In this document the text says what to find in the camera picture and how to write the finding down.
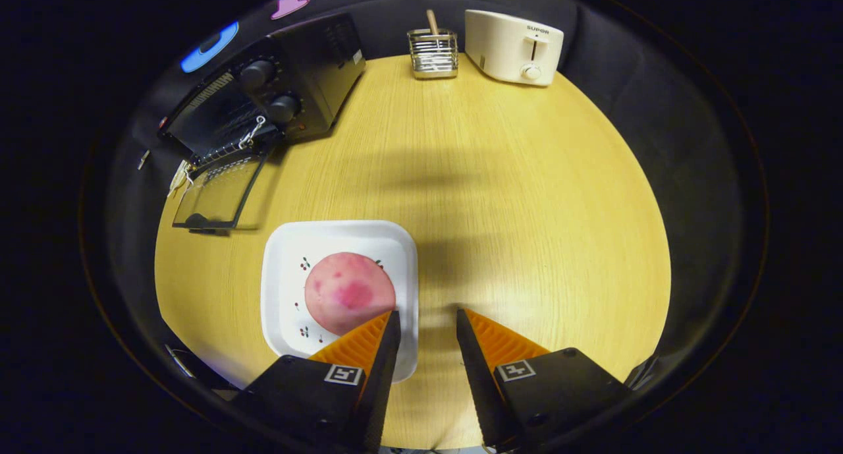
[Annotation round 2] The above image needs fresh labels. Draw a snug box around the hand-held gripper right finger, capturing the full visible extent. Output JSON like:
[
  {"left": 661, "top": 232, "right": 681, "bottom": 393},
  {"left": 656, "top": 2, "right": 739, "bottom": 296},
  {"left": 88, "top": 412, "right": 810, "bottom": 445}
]
[{"left": 456, "top": 308, "right": 634, "bottom": 452}]

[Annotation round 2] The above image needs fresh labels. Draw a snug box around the wire utensil holder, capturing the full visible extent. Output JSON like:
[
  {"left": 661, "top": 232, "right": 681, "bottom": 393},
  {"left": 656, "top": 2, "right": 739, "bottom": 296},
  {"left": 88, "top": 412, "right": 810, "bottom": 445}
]
[{"left": 407, "top": 28, "right": 459, "bottom": 80}]

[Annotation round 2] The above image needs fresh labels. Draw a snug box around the oven wire rack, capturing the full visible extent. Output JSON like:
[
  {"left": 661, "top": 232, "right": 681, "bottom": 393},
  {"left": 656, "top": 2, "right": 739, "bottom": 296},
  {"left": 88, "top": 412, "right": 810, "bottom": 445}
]
[{"left": 191, "top": 136, "right": 272, "bottom": 169}]

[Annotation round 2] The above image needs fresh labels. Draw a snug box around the pink round bun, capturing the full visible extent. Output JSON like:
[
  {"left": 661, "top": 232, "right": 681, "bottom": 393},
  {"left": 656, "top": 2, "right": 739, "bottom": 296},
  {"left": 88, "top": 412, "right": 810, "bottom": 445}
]
[{"left": 304, "top": 252, "right": 397, "bottom": 336}]

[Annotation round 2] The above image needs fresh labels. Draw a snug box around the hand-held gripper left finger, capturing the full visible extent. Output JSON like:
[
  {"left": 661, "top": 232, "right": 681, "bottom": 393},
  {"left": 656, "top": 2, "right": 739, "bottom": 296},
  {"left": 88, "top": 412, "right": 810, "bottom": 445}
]
[{"left": 231, "top": 310, "right": 402, "bottom": 454}]

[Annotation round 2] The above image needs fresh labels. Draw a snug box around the white pop-up toaster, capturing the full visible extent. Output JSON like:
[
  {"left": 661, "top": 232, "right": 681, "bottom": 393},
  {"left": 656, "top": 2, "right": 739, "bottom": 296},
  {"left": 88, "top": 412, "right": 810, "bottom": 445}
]
[{"left": 464, "top": 9, "right": 565, "bottom": 87}]

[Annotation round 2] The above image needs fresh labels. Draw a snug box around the black toaster oven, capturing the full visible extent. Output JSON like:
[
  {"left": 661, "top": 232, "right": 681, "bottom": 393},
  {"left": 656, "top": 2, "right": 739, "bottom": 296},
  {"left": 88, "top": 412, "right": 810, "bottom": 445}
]
[{"left": 157, "top": 13, "right": 367, "bottom": 234}]

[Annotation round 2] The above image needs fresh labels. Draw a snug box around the white paper tag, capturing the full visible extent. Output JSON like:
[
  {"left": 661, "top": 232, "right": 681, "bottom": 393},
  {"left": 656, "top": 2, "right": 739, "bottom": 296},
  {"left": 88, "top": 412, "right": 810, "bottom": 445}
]
[{"left": 169, "top": 161, "right": 196, "bottom": 199}]

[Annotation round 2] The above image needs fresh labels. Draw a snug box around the white square plate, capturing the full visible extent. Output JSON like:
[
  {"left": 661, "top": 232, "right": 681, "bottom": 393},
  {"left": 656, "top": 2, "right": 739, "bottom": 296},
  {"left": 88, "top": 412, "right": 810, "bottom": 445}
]
[{"left": 261, "top": 220, "right": 420, "bottom": 383}]

